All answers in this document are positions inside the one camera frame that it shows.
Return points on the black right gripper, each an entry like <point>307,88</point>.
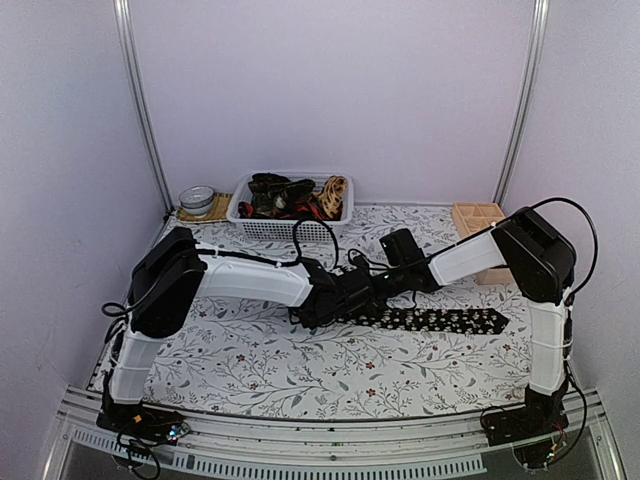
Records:
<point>382,304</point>

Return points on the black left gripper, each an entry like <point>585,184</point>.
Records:
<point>304,319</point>

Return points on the black white floral tie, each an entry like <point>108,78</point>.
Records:
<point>456,321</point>

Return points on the white plastic basket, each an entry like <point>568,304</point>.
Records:
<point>308,230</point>

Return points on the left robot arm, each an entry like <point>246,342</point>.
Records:
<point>179,270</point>

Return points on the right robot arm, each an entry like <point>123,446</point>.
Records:
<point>541,261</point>

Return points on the wooden divided box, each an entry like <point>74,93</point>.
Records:
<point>471,218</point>

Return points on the red navy striped tie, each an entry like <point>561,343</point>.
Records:
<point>263,210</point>

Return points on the yellow beetle print tie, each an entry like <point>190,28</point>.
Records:
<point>331,197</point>

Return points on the dark floral brown tie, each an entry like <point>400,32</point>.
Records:
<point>280,189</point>

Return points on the woven bamboo mat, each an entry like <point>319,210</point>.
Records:
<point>217,213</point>

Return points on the patterned ceramic bowl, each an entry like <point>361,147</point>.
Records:
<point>197,200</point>

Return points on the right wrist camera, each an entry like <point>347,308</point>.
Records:
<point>358,260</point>

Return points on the front aluminium rail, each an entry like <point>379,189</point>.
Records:
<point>229,447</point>

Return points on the right aluminium frame post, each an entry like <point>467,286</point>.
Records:
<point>532,62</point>

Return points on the aluminium frame post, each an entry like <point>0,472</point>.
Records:
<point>532,62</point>
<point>124,26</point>

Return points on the left aluminium frame post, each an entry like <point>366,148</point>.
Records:
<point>124,26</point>

